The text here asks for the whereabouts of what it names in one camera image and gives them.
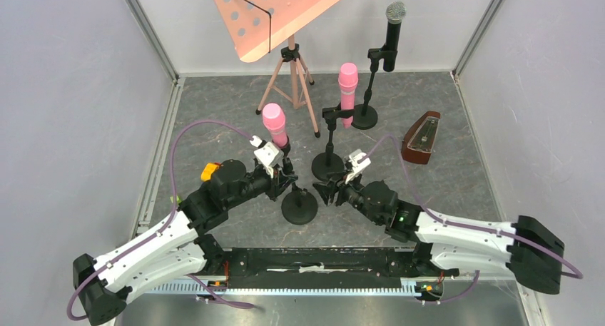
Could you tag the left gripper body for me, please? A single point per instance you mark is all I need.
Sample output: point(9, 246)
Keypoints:
point(274, 187)

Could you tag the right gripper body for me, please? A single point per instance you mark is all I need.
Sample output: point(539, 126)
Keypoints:
point(347, 191)

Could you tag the black microphone stand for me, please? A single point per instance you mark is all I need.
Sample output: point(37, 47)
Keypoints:
point(327, 163)
point(365, 116)
point(299, 206)

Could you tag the pink microphone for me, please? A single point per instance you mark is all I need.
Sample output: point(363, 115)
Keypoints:
point(348, 80)
point(274, 121)

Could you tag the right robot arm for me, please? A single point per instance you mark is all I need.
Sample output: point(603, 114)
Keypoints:
point(525, 248)

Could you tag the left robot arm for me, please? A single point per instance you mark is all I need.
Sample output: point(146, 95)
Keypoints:
point(172, 248)

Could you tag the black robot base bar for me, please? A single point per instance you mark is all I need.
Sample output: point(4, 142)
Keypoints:
point(320, 268)

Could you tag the pink music stand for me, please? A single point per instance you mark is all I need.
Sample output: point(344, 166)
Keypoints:
point(257, 27)

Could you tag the black microphone silver grille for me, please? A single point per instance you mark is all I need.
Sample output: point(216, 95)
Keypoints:
point(395, 14)

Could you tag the colourful toy block stack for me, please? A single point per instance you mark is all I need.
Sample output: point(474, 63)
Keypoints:
point(208, 170)

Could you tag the brown metronome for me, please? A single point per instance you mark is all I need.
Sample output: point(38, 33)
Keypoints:
point(418, 142)

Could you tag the small green cube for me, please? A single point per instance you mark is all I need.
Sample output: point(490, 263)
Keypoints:
point(176, 199)

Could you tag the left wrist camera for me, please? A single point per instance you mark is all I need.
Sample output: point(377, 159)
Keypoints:
point(267, 154)

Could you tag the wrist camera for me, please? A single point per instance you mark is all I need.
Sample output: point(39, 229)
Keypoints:
point(267, 154)
point(355, 163)

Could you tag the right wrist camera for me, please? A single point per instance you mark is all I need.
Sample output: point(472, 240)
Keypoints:
point(355, 163)

